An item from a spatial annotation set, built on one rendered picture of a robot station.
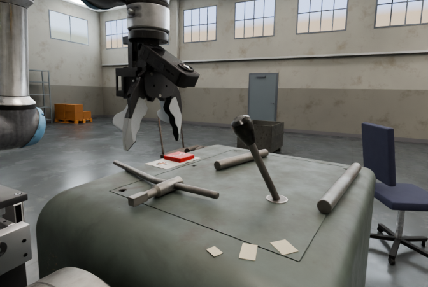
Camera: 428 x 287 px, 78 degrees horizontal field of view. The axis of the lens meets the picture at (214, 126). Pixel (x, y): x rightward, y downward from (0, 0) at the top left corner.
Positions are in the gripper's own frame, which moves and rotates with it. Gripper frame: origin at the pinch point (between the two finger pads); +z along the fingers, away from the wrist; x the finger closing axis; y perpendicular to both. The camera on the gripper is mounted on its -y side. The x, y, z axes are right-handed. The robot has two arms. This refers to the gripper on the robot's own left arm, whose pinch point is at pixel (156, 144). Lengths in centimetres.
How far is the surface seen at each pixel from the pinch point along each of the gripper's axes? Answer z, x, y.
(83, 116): 113, -587, 1073
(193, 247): 8.3, 11.2, -18.0
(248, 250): 8.1, 8.2, -23.6
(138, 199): 7.0, 8.1, -4.4
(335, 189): 6.0, -13.3, -29.1
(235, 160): 6.8, -21.4, -5.0
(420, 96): -9, -972, -92
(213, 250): 8.2, 10.6, -20.4
